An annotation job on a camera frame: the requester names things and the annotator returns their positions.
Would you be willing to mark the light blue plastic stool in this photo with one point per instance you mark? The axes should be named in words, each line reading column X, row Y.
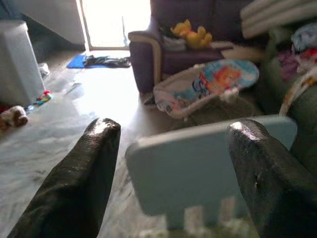
column 178, row 173

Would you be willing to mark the white plastic bag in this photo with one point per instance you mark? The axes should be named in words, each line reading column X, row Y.
column 44, row 70

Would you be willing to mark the dark purple sofa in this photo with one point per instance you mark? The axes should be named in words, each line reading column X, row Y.
column 173, row 59

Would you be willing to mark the yellow plush toy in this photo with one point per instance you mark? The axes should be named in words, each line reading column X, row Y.
column 193, row 34

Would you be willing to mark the glass balcony door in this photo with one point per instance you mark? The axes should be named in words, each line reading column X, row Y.
column 111, row 24

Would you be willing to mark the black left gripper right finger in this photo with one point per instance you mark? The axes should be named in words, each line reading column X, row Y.
column 272, row 188

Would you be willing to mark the brown plush toy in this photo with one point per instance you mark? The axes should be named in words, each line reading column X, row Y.
column 15, row 116

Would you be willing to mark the white air purifier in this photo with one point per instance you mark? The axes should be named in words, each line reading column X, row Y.
column 17, row 64

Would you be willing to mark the beige patterned cloth strip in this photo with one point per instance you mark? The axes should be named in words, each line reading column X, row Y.
column 297, row 86

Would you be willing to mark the blue floor mat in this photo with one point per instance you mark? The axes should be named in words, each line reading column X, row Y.
column 76, row 62

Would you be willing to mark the colourful clothes pile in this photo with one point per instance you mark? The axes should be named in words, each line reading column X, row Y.
column 304, row 37

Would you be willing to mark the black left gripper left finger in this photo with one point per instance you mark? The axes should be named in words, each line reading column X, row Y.
column 74, row 178

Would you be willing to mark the white folded mat stack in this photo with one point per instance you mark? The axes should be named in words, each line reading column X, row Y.
column 267, row 15

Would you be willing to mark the grey-green leather sofa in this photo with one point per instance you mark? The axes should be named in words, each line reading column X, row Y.
column 307, row 116

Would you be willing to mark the colourful baby bouncer seat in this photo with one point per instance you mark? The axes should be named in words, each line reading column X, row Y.
column 215, row 77

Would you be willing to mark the dark clothes heap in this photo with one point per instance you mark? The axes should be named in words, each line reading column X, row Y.
column 106, row 62

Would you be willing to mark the small colourful toy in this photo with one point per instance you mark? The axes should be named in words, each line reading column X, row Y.
column 44, row 96

